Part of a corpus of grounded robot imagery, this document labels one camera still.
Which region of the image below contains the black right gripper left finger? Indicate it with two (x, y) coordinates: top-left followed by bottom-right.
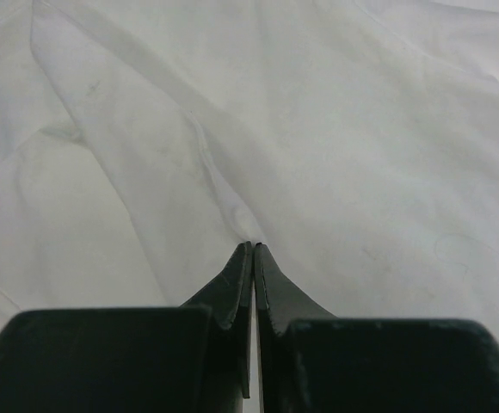
(178, 242), (253, 398)

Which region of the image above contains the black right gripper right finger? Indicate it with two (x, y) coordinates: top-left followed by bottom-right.
(253, 243), (336, 412)

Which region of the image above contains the white printed t shirt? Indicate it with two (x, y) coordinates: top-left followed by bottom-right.
(0, 0), (499, 413)

